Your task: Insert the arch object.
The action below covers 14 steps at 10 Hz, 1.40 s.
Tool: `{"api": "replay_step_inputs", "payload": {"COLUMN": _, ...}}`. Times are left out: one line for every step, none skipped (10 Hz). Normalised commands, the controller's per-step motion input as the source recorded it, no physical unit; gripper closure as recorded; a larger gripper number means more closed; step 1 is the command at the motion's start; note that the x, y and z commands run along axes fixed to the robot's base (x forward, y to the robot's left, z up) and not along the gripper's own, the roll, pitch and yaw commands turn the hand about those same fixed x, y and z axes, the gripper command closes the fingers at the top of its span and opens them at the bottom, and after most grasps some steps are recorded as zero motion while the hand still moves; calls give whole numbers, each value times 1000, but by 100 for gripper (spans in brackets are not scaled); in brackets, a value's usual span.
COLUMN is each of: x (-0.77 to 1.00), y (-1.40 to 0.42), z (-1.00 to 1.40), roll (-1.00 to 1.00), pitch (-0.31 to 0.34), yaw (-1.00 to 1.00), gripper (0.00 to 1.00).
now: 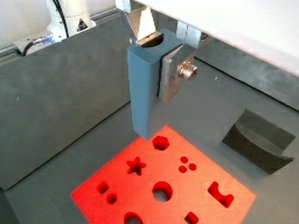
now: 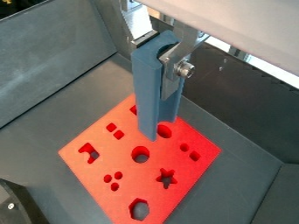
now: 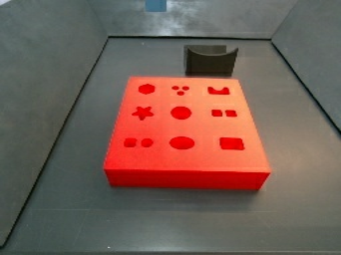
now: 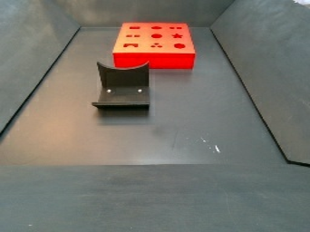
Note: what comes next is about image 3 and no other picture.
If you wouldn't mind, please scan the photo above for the dark grey arch object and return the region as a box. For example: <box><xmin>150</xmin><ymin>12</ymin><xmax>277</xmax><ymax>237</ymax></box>
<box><xmin>183</xmin><ymin>45</ymin><xmax>238</xmax><ymax>77</ymax></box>

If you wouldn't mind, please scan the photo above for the red shape sorter block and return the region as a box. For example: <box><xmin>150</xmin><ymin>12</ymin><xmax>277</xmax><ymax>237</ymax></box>
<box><xmin>104</xmin><ymin>77</ymin><xmax>270</xmax><ymax>190</ymax></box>

